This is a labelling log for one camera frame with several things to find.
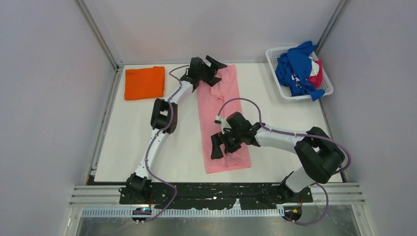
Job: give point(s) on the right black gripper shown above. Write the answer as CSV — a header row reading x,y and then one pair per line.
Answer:
x,y
218,139

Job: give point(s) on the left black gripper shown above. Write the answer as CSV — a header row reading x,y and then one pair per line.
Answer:
x,y
212,71

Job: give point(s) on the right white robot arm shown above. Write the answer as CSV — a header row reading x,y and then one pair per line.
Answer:
x,y
319,157

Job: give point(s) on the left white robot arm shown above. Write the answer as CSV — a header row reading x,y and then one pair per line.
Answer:
x,y
164,119

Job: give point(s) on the folded orange t shirt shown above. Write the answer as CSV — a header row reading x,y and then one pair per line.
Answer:
x,y
144,83

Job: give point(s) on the blue t shirt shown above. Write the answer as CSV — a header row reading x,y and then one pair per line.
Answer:
x,y
294,68

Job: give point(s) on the red white t shirt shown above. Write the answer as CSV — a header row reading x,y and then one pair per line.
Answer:
x,y
316,75

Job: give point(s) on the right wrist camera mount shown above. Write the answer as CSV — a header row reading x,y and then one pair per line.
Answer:
x,y
222,121

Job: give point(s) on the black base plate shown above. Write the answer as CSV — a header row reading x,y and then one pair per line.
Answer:
x,y
212,196

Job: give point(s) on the white slotted cable duct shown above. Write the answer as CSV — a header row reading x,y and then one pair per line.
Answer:
x,y
145,212

